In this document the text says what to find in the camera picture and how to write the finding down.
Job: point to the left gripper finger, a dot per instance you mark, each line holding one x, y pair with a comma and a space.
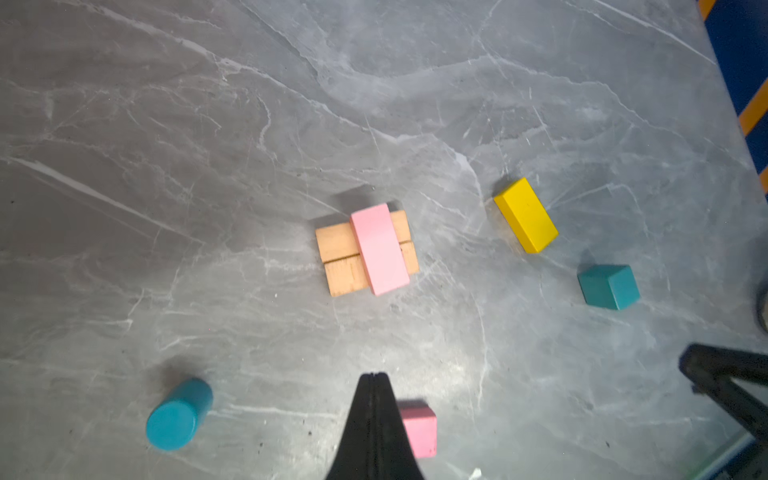
374, 444

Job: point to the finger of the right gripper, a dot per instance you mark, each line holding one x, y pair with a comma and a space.
712, 371

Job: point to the natural wood block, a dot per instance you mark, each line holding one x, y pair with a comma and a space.
338, 241
348, 275

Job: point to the light pink wood block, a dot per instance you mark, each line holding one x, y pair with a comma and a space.
380, 250

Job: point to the dark pink wood block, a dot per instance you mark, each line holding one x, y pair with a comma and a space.
421, 426

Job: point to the teal cube block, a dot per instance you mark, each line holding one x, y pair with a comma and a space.
609, 286

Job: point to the small teal cylinder block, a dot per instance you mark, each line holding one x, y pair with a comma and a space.
176, 420

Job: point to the yellow wood block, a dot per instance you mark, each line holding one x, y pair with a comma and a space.
527, 217

